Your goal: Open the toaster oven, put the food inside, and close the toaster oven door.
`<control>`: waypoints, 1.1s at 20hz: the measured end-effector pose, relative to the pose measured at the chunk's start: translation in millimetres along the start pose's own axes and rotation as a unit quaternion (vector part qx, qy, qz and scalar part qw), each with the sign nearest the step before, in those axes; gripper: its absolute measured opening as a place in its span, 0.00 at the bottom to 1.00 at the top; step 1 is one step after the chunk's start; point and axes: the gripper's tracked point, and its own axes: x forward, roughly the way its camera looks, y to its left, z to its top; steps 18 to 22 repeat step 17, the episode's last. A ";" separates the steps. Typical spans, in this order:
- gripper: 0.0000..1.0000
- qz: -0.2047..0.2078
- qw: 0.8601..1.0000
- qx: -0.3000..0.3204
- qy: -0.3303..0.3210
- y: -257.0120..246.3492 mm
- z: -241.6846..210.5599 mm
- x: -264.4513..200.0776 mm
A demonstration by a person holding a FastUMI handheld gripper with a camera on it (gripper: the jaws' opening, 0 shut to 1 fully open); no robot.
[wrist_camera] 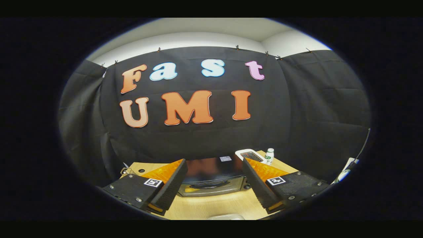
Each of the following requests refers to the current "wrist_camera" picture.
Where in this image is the black cable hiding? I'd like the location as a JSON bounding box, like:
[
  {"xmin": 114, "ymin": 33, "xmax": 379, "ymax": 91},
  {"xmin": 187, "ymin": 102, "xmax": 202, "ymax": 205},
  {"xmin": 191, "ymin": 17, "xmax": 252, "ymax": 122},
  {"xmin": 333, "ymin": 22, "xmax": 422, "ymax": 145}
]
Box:
[{"xmin": 350, "ymin": 128, "xmax": 371, "ymax": 166}]

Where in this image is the white plate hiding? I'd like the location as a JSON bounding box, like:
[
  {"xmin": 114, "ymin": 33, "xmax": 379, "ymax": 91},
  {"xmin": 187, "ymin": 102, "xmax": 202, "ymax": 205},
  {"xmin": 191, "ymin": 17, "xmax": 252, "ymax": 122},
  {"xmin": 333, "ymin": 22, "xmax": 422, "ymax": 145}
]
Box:
[{"xmin": 208, "ymin": 214, "xmax": 246, "ymax": 220}]

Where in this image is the row of black backdrop clips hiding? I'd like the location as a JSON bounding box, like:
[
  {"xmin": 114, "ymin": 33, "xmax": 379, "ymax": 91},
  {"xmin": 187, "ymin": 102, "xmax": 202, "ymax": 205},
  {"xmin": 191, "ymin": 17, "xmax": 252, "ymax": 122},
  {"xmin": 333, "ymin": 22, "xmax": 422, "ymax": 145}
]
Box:
[{"xmin": 101, "ymin": 47, "xmax": 313, "ymax": 68}]

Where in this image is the clear wire basket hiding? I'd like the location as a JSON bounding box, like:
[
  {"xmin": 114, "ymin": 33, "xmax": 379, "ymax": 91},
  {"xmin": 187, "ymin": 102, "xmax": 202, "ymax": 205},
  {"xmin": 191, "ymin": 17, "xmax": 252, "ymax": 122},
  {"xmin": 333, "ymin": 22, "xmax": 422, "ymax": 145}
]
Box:
[{"xmin": 120, "ymin": 162, "xmax": 136, "ymax": 176}]

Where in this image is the black toaster oven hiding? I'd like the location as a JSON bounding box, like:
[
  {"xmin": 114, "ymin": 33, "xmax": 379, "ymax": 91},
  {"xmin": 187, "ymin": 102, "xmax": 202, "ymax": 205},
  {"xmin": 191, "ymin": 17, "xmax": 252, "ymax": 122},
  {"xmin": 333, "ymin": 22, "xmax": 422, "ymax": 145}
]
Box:
[{"xmin": 177, "ymin": 155, "xmax": 252, "ymax": 198}]

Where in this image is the white pop-up toaster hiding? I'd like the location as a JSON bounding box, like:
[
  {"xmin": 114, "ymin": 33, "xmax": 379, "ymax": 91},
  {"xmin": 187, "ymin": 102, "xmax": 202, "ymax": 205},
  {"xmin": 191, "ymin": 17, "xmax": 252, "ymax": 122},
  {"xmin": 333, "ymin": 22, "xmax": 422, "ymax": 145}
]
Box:
[{"xmin": 235, "ymin": 149, "xmax": 265, "ymax": 163}]

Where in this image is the glass toaster oven door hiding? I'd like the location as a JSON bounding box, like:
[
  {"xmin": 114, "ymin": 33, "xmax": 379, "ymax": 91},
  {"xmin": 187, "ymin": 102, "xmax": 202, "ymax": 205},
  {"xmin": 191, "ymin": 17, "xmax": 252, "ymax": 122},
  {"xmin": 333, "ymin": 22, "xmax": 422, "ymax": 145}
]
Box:
[{"xmin": 178, "ymin": 178, "xmax": 247, "ymax": 197}]

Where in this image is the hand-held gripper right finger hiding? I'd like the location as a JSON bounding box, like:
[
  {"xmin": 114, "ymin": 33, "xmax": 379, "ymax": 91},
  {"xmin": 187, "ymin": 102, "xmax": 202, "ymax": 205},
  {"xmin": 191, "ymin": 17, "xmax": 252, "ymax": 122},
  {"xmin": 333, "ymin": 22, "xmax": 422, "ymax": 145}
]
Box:
[{"xmin": 242, "ymin": 158, "xmax": 331, "ymax": 215}]

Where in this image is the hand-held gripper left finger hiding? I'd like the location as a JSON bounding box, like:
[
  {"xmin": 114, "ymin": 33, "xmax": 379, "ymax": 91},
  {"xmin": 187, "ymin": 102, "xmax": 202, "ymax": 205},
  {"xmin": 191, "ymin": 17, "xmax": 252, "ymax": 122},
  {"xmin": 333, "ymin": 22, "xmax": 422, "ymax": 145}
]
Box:
[{"xmin": 101, "ymin": 159, "xmax": 188, "ymax": 217}]

